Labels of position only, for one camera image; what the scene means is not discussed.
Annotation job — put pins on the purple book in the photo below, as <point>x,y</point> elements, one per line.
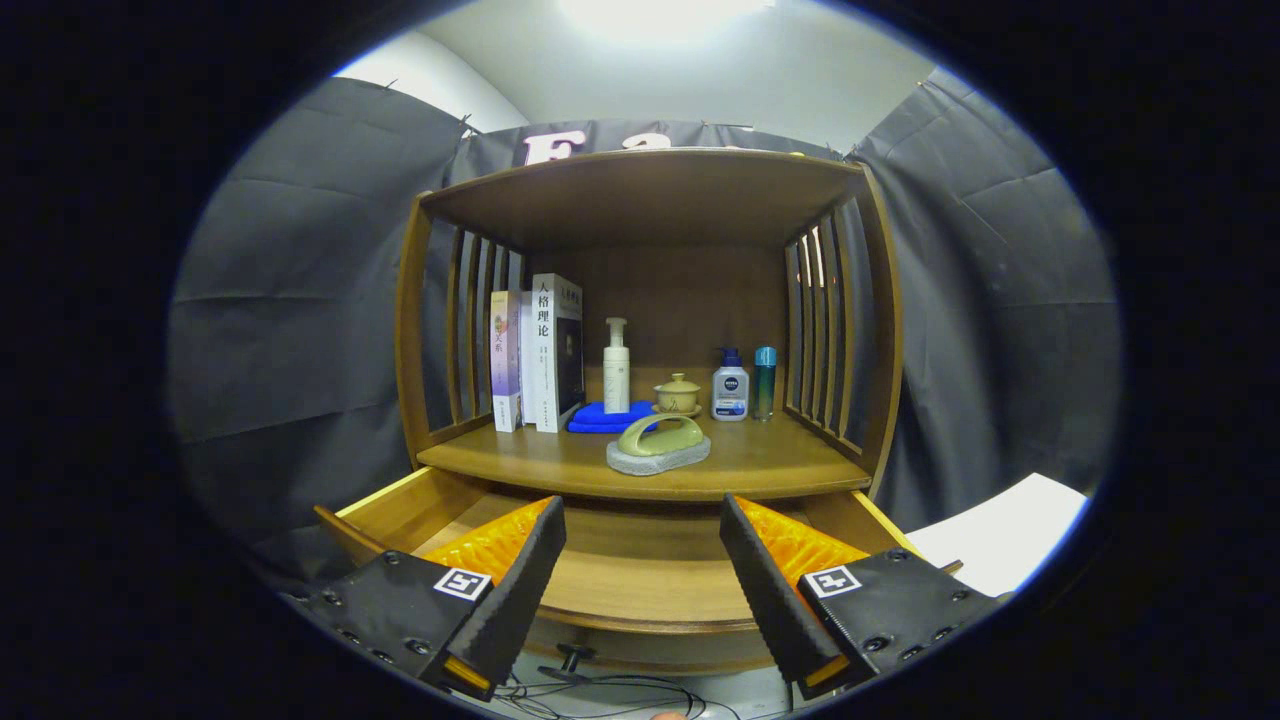
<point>505,350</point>

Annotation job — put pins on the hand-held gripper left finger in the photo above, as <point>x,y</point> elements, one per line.
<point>520,590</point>

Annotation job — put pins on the yellow lidded teacup with saucer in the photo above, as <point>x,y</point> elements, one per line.
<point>678,397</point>

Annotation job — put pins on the blue folded cloth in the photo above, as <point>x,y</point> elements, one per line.
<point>595,418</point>

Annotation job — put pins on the thin white book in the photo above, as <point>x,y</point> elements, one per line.
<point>527,370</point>

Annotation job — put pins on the thick white book dark cover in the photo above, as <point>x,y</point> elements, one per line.
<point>545,370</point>

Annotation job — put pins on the wooden countertop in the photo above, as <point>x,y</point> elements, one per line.
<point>770,460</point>

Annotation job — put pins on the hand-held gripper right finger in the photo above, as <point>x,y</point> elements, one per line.
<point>765,590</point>

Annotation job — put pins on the white bottle blue pump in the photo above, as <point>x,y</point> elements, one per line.
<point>730,395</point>

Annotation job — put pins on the teal spray bottle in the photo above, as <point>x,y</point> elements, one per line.
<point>765,385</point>

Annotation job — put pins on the black backdrop cloth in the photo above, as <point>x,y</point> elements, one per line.
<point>290,300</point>

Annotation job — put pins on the white grey unit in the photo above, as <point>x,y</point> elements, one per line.
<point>1010,530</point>

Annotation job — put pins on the wooden drawer with black knob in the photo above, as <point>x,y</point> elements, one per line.
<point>640,570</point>

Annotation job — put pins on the white foam pump bottle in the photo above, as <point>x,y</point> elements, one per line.
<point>617,380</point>

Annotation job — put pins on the wooden cabinet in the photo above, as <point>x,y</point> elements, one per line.
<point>650,200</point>

